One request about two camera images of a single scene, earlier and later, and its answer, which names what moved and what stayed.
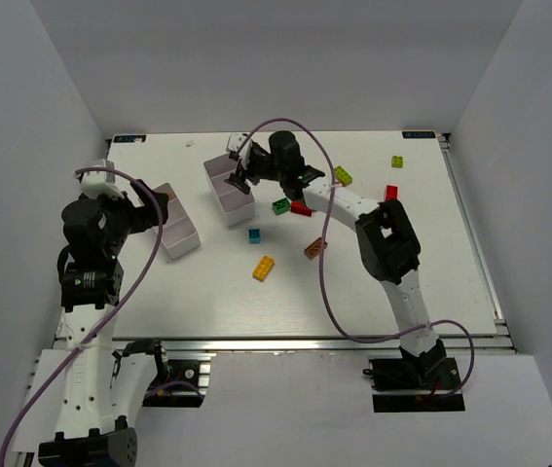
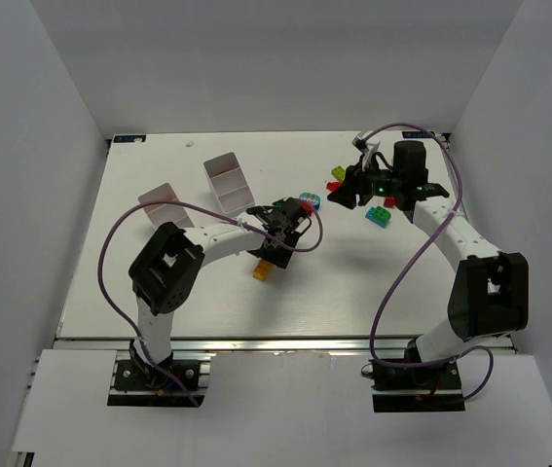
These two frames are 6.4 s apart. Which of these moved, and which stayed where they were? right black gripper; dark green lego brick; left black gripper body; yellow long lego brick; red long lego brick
Moved: left black gripper body; right black gripper
Stayed: dark green lego brick; red long lego brick; yellow long lego brick
